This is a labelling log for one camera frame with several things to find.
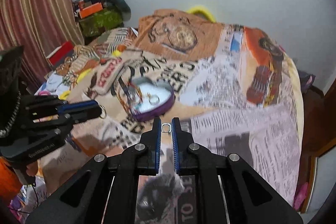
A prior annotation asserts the blue bead red string bracelet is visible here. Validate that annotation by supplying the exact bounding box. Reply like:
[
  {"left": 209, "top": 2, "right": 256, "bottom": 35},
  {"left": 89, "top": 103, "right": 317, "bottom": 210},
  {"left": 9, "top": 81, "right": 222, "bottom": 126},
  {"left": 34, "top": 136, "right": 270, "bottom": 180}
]
[{"left": 115, "top": 79, "right": 144, "bottom": 114}]

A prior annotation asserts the purple heart-shaped tin box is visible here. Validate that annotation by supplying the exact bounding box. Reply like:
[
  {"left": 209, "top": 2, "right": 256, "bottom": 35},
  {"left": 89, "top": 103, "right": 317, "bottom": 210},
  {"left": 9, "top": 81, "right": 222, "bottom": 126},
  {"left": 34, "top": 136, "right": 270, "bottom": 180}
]
[{"left": 126, "top": 77, "right": 175, "bottom": 122}]

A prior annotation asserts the red white box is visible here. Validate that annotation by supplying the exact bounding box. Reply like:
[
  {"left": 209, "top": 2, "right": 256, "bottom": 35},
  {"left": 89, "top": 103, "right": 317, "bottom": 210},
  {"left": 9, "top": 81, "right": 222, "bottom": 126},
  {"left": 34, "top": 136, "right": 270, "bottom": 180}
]
[{"left": 46, "top": 41, "right": 74, "bottom": 69}]

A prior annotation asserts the orange jacket sleeve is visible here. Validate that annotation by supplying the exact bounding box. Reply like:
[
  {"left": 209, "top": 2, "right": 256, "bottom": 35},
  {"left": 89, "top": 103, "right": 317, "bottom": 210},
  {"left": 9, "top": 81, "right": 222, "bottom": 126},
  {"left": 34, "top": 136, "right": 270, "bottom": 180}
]
[{"left": 0, "top": 158, "right": 22, "bottom": 205}]

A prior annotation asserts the newspaper print bed cover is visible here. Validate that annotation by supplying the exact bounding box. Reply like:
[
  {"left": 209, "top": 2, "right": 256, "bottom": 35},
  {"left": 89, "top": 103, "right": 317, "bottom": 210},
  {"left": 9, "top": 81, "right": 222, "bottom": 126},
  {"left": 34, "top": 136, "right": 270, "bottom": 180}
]
[{"left": 27, "top": 23, "right": 303, "bottom": 223}]

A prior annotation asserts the green camouflage bag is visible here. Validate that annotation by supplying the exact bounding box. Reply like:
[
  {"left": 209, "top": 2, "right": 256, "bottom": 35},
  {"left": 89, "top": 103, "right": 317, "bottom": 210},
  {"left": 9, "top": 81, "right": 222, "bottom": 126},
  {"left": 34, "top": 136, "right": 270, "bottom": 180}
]
[{"left": 79, "top": 8, "right": 123, "bottom": 38}]

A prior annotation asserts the orange box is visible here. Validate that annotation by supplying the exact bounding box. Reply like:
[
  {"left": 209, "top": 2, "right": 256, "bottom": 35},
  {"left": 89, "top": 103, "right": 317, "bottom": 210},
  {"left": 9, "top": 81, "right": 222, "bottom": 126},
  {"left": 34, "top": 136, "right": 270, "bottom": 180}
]
[{"left": 79, "top": 2, "right": 103, "bottom": 19}]

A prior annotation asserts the striped red curtain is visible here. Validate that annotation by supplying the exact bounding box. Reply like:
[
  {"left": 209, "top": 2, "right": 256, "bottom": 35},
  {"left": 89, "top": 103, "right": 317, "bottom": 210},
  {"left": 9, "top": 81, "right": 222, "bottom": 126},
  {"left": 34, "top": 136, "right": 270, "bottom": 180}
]
[{"left": 1, "top": 0, "right": 84, "bottom": 90}]

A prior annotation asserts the dark grey plush item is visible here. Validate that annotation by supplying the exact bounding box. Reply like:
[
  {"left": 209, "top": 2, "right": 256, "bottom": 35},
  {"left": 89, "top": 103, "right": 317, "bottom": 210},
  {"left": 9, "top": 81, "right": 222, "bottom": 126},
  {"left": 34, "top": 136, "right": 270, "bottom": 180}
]
[{"left": 100, "top": 0, "right": 131, "bottom": 22}]

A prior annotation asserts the brown wooden door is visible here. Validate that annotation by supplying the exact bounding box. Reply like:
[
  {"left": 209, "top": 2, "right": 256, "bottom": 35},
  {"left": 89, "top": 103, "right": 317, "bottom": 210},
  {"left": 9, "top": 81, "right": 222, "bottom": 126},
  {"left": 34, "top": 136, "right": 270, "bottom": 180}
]
[{"left": 297, "top": 83, "right": 335, "bottom": 213}]

